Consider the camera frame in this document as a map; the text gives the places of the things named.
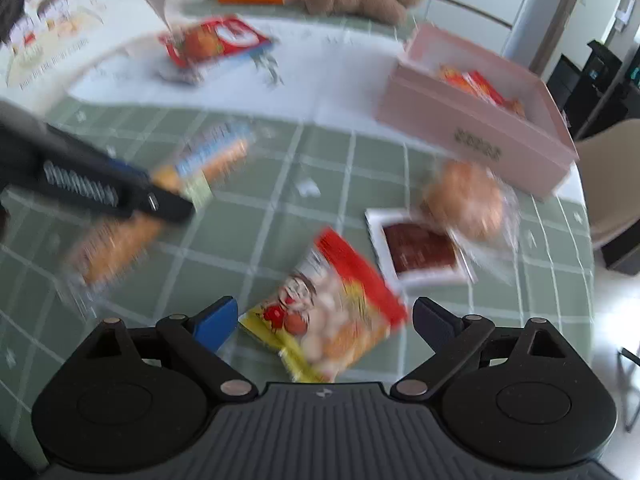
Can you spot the white rabbit-shaped ornament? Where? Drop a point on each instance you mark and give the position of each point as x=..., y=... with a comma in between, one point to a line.
x=171, y=5

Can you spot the black water dispenser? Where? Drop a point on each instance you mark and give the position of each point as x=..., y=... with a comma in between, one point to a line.
x=595, y=70

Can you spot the red cartoon snack packet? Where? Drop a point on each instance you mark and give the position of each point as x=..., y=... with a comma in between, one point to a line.
x=325, y=320

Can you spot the pink cardboard box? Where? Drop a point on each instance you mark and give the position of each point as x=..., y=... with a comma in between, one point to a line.
x=450, y=120

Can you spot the blue label biscuit packet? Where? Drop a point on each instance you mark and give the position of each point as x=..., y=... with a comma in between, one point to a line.
x=215, y=152

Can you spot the brown jerky packet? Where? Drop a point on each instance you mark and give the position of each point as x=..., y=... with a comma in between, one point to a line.
x=420, y=250

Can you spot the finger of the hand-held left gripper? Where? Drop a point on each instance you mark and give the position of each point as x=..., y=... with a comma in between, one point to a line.
x=127, y=167
x=165, y=206

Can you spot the white printed bag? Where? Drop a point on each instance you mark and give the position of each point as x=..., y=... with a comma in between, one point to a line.
x=60, y=35

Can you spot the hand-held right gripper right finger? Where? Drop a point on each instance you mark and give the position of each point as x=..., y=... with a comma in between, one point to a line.
x=432, y=321

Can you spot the green checked tablecloth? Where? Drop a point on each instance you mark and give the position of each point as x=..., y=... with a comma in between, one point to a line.
x=325, y=175

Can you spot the red packet with white label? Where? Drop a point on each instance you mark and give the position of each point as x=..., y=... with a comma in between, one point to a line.
x=215, y=40

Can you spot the orange snack packet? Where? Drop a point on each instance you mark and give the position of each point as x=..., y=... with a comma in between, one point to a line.
x=452, y=75

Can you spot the black metal stand leg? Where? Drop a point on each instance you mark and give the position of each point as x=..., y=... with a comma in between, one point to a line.
x=629, y=385

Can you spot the beige chair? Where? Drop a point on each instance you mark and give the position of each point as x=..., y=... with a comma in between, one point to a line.
x=615, y=170

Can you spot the bread in clear packet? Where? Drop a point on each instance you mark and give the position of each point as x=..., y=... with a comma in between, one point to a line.
x=465, y=200

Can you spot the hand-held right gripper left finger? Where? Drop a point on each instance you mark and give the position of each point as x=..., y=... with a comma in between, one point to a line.
x=217, y=322

